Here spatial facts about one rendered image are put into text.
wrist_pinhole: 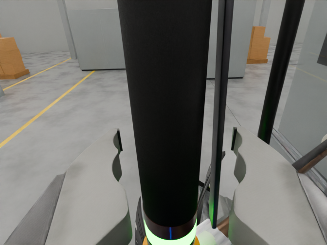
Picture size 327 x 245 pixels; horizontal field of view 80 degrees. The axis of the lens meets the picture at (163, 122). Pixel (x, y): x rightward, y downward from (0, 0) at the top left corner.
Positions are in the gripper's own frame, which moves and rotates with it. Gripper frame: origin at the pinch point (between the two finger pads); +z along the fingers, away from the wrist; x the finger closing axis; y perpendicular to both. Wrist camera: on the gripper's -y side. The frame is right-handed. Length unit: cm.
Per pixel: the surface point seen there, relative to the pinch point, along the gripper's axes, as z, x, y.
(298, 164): 7.8, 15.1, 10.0
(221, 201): 35, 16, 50
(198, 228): 0.3, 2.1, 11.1
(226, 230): 0.2, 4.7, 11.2
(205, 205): 36, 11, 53
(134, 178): 163, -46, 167
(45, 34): 1203, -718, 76
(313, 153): 10.0, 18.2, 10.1
